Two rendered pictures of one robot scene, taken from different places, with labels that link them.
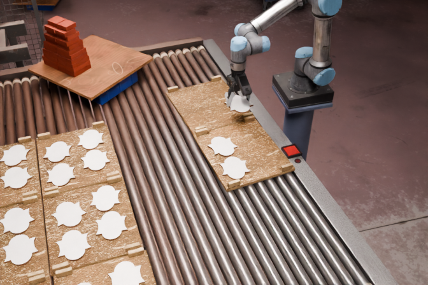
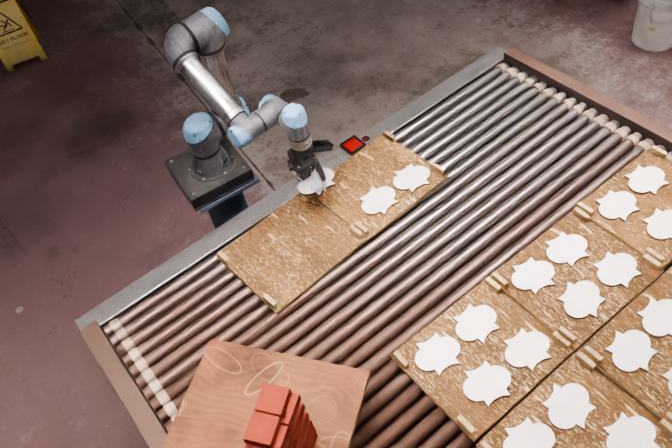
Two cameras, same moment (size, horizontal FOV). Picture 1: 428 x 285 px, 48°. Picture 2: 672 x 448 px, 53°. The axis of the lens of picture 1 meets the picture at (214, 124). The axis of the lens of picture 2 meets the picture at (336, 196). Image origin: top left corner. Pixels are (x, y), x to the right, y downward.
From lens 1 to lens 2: 2.69 m
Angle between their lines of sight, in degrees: 68
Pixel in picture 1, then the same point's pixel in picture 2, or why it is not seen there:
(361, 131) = (109, 241)
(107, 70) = not seen: hidden behind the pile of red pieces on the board
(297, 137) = not seen: hidden behind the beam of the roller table
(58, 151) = (486, 382)
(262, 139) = (346, 171)
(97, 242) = (596, 251)
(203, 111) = (309, 247)
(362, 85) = not seen: outside the picture
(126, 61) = (236, 375)
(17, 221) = (632, 348)
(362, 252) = (466, 75)
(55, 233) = (614, 298)
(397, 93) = (13, 215)
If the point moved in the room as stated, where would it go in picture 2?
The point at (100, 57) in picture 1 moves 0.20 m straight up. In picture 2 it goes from (233, 430) to (213, 397)
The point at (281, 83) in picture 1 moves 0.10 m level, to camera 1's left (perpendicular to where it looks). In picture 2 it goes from (212, 185) to (217, 203)
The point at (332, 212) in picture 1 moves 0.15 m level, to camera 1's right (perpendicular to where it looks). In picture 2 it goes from (428, 99) to (415, 79)
